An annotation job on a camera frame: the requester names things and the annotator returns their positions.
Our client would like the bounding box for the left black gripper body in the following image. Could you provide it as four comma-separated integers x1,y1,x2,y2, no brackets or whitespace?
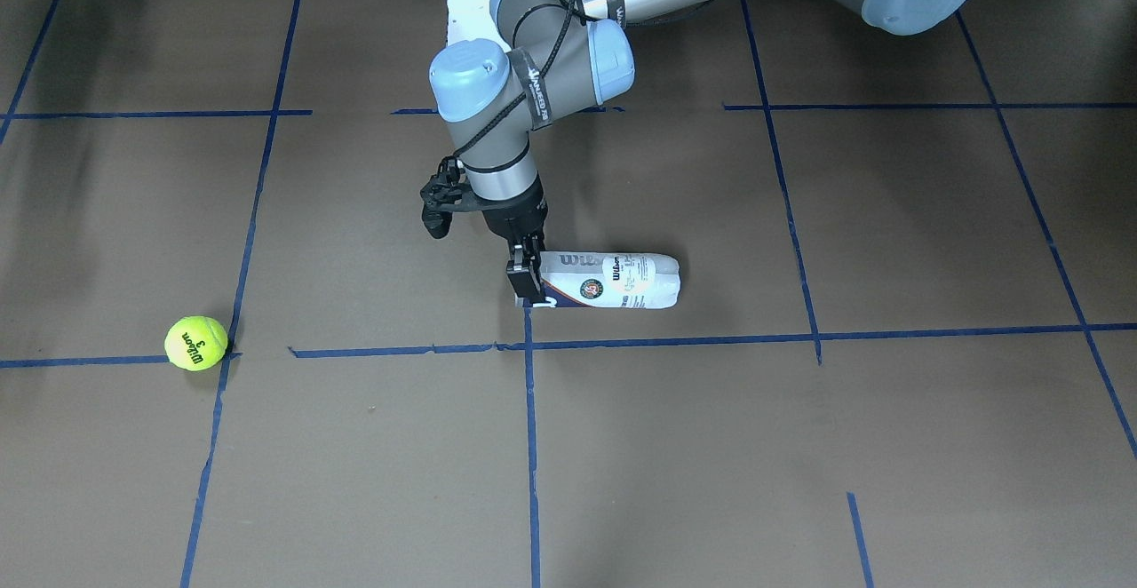
483,179,548,250

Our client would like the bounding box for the clear tennis ball can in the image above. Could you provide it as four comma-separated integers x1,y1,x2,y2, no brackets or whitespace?
516,251,681,309

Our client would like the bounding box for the tennis ball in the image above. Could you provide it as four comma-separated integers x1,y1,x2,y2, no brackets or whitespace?
163,315,230,372

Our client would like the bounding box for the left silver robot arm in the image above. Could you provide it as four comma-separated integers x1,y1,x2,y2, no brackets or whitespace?
421,0,965,309

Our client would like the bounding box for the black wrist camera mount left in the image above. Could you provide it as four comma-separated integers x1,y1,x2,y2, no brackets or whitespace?
421,155,485,240

